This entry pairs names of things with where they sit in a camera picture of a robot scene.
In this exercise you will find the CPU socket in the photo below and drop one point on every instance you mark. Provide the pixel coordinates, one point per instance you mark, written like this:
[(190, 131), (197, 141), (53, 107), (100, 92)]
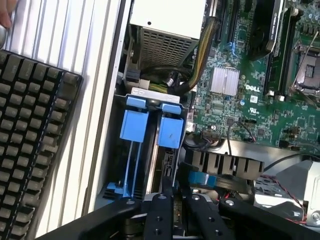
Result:
[(307, 70)]

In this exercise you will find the open black PC case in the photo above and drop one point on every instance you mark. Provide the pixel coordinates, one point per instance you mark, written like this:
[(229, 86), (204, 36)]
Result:
[(112, 82)]

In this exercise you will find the black graphics card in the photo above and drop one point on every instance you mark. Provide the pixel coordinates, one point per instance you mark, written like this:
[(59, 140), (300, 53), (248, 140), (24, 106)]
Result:
[(262, 30)]

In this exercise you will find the person's hand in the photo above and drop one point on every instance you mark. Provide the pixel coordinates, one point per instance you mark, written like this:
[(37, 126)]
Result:
[(7, 12)]

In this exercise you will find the grey disk bay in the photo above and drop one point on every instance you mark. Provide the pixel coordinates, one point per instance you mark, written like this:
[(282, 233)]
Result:
[(152, 93)]

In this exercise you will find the silver chipset heat sink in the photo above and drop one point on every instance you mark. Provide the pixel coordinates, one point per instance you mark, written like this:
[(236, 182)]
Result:
[(225, 81)]

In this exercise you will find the black ribbed fan shroud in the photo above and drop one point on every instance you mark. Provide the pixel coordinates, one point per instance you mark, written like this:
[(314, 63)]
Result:
[(225, 162)]

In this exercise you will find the black keyboard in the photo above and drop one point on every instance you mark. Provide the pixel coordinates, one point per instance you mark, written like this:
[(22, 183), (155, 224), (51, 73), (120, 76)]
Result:
[(30, 125)]

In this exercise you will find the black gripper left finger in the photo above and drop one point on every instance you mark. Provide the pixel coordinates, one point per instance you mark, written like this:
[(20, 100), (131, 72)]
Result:
[(160, 220)]

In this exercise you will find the metal drive cage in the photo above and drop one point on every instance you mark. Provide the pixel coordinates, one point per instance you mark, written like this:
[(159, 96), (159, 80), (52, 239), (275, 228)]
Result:
[(310, 180)]

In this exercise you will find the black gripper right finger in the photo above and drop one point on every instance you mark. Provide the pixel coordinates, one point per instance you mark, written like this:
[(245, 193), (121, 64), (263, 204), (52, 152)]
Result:
[(210, 220)]

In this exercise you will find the green motherboard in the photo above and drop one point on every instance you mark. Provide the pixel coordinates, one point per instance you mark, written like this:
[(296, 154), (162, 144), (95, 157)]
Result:
[(265, 117)]

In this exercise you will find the silver power supply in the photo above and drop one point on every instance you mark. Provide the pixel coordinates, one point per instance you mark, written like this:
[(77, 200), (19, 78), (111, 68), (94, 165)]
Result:
[(165, 15)]

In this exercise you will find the blue disk carrier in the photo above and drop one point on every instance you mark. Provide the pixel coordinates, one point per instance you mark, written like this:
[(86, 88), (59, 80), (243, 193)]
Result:
[(133, 125)]

